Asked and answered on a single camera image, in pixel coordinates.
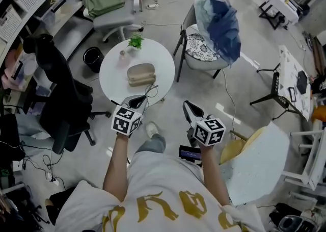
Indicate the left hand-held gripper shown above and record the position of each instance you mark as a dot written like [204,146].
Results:
[126,121]

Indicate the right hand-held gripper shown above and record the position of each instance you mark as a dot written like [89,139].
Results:
[208,131]

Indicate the thin-framed eyeglasses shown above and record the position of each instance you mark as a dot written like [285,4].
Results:
[150,91]

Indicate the beige cloth pouch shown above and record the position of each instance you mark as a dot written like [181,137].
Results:
[141,74]

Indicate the person's right forearm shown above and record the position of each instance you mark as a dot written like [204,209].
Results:
[212,175]

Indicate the person's left forearm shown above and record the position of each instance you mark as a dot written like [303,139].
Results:
[115,167]

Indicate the person's white shoe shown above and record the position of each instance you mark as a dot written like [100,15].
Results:
[152,129]

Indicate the round white table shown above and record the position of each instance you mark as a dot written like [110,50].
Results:
[114,80]

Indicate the black device with screen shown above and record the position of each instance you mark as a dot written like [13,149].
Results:
[189,153]

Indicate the person's jeans leg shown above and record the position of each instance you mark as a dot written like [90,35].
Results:
[152,144]

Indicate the small pink bottle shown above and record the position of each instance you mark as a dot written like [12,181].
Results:
[122,58]

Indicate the grey chair with black legs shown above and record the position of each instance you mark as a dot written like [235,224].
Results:
[201,64]

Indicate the yellow chair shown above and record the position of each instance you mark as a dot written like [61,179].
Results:
[233,149]

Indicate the small green potted plant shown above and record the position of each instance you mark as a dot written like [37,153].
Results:
[135,41]

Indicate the black waste bin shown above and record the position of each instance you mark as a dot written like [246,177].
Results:
[93,58]

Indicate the black and white patterned cushion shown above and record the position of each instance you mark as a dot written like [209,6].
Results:
[198,47]

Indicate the white foam board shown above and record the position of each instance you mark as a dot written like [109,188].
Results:
[257,159]

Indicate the black office chair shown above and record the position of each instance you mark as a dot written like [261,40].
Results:
[61,85]

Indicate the white office chair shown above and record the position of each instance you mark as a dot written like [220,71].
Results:
[114,19]

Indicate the person's white printed t-shirt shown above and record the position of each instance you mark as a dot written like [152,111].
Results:
[158,195]

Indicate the blue cloth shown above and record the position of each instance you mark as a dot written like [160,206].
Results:
[221,29]

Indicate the white shelf unit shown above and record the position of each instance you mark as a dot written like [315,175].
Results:
[74,34]

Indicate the black tablet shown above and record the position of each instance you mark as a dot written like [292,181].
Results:
[291,94]

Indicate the patterned top folding table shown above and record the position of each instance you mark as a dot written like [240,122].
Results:
[290,73]

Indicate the black hexagonal pad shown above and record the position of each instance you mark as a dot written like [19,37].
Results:
[302,81]

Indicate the white power strip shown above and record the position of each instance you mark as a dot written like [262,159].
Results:
[53,178]

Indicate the clear plastic storage box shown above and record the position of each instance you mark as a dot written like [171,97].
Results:
[54,9]

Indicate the white wooden rack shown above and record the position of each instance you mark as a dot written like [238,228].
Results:
[309,159]

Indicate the table with white cloth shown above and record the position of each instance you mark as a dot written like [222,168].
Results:
[281,1]

